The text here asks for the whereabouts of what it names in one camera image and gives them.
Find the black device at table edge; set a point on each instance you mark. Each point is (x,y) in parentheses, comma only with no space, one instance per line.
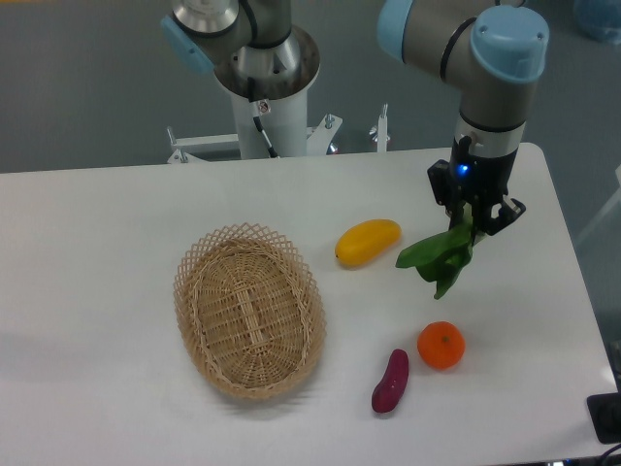
(604,410)

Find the green leafy vegetable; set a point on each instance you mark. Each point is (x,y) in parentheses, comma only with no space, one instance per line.
(440,258)

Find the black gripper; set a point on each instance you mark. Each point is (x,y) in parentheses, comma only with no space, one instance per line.
(471,178)

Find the woven wicker basket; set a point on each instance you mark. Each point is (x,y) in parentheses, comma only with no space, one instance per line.
(249,312)

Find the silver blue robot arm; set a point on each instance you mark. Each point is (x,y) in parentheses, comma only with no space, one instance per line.
(493,52)

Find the purple sweet potato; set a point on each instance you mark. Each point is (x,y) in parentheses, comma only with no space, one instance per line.
(392,386)

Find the yellow mango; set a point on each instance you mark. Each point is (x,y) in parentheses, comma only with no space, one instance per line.
(365,241)

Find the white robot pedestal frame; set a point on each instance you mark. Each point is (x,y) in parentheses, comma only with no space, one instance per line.
(268,90)

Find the orange tangerine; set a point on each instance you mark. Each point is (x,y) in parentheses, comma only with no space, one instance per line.
(441,345)

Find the blue object in background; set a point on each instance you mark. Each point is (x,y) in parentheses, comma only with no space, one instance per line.
(599,19)

